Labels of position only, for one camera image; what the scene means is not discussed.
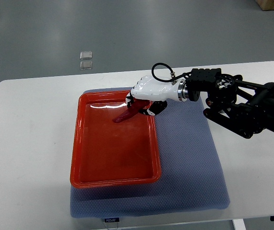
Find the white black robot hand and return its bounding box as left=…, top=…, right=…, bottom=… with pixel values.
left=126, top=76, right=188, bottom=116

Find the red pepper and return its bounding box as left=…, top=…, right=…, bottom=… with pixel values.
left=112, top=99, right=150, bottom=123

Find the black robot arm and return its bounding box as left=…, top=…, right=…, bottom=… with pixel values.
left=183, top=68, right=274, bottom=139

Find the red plastic tray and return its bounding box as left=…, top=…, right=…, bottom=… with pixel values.
left=70, top=90, right=161, bottom=189

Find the upper metal floor plate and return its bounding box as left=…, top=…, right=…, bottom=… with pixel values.
left=80, top=51, right=93, bottom=60

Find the blue grey mesh mat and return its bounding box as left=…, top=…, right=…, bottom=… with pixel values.
left=71, top=88, right=230, bottom=218

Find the black table label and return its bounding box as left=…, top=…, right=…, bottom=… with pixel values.
left=104, top=218, right=119, bottom=223

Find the cardboard box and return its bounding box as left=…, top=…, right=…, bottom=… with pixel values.
left=256, top=0, right=274, bottom=11

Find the black cable loop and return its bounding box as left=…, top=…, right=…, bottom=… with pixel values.
left=151, top=62, right=191, bottom=85

